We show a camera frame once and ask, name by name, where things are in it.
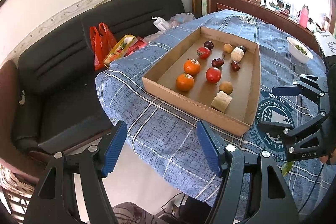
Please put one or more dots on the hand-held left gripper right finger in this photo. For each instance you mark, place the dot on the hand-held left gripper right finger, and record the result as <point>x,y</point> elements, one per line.
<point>207,145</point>

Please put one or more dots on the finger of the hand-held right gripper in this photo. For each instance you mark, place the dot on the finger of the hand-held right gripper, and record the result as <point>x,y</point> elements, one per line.
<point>296,130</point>
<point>288,90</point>

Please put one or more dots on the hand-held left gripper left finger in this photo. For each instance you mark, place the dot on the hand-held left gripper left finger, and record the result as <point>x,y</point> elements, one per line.
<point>116,145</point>

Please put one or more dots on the peeled sugar cane piece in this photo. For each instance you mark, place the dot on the peeled sugar cane piece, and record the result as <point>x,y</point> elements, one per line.
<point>237,54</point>
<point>221,101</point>

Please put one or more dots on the shallow cardboard box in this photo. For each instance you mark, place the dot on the shallow cardboard box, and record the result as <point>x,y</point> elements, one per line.
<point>199,94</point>

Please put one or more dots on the red jujube date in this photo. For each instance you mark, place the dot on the red jujube date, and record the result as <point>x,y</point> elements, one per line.
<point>235,65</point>
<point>217,62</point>

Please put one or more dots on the tan round longan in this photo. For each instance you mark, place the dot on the tan round longan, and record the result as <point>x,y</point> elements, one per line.
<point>225,87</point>
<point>227,48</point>

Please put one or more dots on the dark purple plum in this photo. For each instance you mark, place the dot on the dark purple plum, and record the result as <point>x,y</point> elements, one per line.
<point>243,48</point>
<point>208,44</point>

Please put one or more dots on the orange tangerine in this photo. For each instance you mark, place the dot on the orange tangerine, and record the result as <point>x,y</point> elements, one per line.
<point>184,82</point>
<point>191,66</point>

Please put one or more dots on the red tomato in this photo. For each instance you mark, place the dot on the red tomato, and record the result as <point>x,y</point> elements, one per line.
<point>203,52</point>
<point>213,74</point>

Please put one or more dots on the person's right hand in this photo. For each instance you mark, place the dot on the person's right hand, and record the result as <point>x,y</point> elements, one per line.
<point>328,160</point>

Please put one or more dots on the green leaf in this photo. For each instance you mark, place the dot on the green leaf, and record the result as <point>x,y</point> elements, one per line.
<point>286,169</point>

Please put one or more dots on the white bowl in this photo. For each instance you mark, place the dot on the white bowl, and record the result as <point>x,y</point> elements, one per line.
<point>299,56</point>

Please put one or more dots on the blue checkered tablecloth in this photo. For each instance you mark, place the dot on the blue checkered tablecloth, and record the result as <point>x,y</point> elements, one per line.
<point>170,134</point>

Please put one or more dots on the green vegetables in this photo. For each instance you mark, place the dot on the green vegetables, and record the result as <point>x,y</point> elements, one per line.
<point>300,48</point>

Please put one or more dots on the person's leg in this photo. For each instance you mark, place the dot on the person's leg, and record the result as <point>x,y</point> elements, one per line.
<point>131,211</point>

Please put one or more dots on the pink bottle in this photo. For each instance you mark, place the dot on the pink bottle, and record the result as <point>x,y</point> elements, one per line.
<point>304,16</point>

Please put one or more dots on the yellow snack bag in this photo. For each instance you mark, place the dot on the yellow snack bag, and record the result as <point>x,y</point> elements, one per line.
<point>119,50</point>

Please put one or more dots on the black sofa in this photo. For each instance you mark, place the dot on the black sofa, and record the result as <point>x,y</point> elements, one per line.
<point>52,69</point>

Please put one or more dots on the wooden sideboard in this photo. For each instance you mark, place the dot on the wooden sideboard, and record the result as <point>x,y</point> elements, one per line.
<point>236,3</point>

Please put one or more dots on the red snack packet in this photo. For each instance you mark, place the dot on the red snack packet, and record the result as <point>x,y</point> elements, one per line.
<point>138,45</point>

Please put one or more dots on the red plastic bag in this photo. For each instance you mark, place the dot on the red plastic bag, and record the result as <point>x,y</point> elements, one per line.
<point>101,43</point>

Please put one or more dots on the patterned cushion chair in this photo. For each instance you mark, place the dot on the patterned cushion chair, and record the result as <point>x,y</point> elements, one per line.
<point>10,187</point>

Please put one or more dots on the pink plastic bag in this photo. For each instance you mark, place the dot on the pink plastic bag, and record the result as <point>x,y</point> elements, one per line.
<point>181,18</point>

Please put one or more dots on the white plastic bag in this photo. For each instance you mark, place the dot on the white plastic bag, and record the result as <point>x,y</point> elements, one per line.
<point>160,23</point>

